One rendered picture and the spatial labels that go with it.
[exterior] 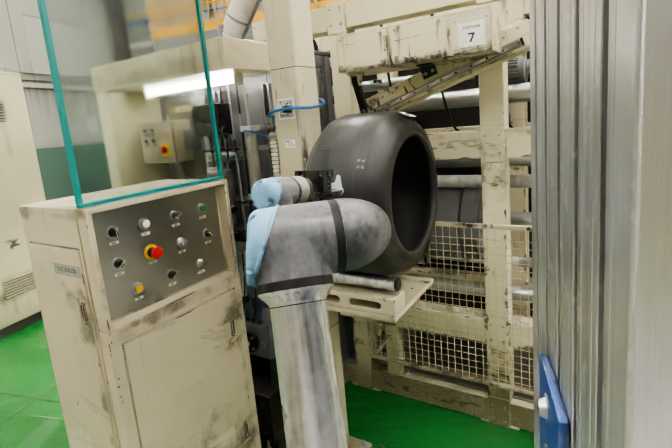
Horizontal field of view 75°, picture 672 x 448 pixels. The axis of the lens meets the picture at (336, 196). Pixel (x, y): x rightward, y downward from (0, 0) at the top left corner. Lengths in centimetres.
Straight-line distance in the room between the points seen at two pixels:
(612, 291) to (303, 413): 53
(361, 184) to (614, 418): 115
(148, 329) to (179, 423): 37
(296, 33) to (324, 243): 114
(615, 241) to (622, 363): 4
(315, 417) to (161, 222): 108
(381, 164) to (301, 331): 78
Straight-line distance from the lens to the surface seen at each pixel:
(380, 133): 138
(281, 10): 170
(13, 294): 442
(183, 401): 176
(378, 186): 131
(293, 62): 165
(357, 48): 181
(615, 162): 18
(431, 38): 169
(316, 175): 119
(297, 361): 65
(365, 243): 66
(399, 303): 152
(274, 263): 64
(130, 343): 156
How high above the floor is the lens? 145
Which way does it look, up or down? 10 degrees down
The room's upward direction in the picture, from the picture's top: 5 degrees counter-clockwise
